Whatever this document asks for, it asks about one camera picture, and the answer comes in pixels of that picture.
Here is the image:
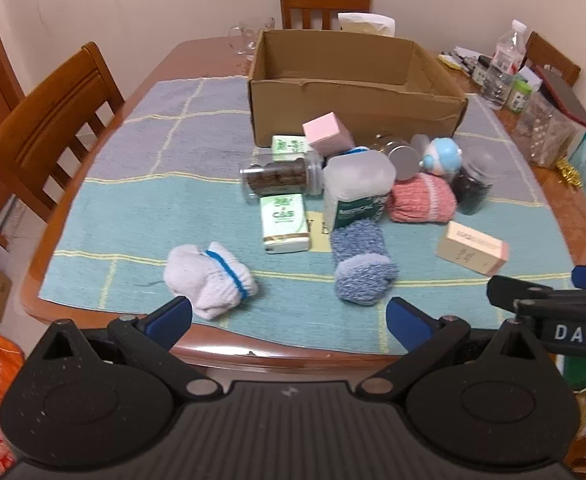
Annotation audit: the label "large green white packet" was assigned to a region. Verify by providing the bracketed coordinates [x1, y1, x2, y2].
[259, 193, 311, 255]

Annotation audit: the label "small white box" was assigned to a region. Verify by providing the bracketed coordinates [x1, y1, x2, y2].
[520, 65, 544, 93]

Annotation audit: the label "tissue box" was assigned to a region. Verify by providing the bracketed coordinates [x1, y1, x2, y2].
[337, 11, 396, 37]

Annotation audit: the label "green lid bottle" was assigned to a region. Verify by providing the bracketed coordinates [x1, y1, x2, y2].
[505, 79, 534, 113]

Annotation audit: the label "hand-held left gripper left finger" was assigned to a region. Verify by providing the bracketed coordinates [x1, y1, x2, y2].
[26, 296, 221, 403]

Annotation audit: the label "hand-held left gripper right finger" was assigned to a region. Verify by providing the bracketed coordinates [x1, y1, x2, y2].
[355, 296, 554, 403]

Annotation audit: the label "white translucent plastic container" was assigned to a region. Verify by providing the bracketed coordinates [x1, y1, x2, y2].
[322, 151, 396, 231]

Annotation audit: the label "blue white round toy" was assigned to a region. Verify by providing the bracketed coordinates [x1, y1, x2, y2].
[419, 136, 464, 176]

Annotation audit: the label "small dark jar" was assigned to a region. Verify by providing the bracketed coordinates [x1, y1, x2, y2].
[473, 55, 494, 86]

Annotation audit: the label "clear plastic bag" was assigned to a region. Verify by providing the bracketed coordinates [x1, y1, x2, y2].
[515, 92, 586, 168]

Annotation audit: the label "pink knitted sock roll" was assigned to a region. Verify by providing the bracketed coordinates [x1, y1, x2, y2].
[385, 172, 458, 225]

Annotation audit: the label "small green white packet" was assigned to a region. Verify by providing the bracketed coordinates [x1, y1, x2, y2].
[270, 135, 308, 163]

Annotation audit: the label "cream long box pink end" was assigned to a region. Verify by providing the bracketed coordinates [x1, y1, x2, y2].
[435, 220, 511, 276]

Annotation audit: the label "brown cardboard box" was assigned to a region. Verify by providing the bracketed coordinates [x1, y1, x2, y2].
[247, 29, 468, 148]

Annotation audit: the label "dark jar grey lid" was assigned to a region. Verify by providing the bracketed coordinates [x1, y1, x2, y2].
[452, 146, 498, 216]

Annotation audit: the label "gold tinsel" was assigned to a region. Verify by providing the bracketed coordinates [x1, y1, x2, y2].
[555, 157, 584, 188]

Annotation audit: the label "blue fuzzy sock roll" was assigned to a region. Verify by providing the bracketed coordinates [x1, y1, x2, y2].
[330, 220, 399, 306]

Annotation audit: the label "clear jar dark contents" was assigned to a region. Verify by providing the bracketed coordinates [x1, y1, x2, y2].
[239, 150, 325, 204]

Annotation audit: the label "labelled plastic water bottle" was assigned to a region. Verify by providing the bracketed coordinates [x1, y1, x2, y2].
[493, 20, 528, 78]

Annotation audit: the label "clear crumpled plastic bottle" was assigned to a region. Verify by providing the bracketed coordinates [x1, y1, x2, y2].
[482, 62, 516, 111]

